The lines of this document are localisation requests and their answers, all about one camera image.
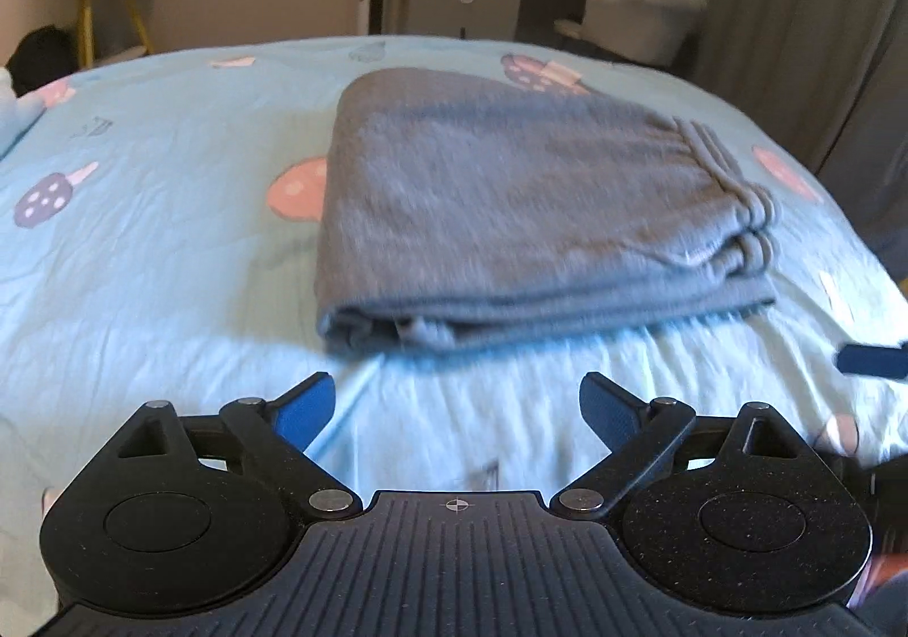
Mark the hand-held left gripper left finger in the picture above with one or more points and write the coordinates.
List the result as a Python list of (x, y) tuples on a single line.
[(305, 410)]

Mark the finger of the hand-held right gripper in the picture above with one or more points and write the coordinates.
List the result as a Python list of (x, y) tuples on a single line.
[(890, 488), (872, 360)]

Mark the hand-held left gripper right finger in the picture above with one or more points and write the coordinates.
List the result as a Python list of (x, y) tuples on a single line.
[(606, 410)]

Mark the grey towel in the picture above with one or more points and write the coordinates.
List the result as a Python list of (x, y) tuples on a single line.
[(525, 197)]

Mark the light blue printed bed sheet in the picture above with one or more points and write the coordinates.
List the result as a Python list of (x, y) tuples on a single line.
[(177, 240)]

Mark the grey curtain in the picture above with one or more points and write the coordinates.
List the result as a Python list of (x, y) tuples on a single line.
[(801, 27)]

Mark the white shell-back chair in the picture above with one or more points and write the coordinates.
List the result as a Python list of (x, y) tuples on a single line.
[(638, 31)]

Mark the pale blue plush pillow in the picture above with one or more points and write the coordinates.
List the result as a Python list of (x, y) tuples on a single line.
[(15, 109)]

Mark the small grey cabinet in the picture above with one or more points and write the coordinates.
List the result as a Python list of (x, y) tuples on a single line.
[(461, 9)]

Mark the black bag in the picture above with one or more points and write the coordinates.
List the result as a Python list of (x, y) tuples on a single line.
[(44, 59)]

